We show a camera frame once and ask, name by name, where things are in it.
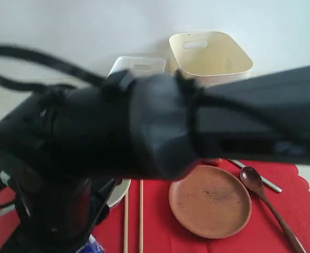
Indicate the white milk carton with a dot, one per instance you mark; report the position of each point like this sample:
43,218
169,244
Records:
91,246

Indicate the brown round plate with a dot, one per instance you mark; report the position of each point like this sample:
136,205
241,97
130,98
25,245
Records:
210,202

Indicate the left wooden chopstick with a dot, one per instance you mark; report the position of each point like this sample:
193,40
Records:
126,222

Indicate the white perforated plastic basket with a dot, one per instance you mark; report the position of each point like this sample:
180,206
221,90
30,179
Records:
139,66

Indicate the cream plastic storage bin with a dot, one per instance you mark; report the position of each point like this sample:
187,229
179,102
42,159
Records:
210,57

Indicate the right wooden chopstick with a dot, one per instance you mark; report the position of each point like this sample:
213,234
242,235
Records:
141,217

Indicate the wooden chopstick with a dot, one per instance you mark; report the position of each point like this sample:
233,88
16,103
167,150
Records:
141,217
126,222

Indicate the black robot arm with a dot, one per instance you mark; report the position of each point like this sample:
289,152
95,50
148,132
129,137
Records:
64,147

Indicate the dark wooden spoon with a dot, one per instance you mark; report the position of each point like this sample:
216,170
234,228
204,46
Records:
253,181

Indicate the white ceramic bowl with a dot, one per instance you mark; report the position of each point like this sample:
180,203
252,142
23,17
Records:
118,193

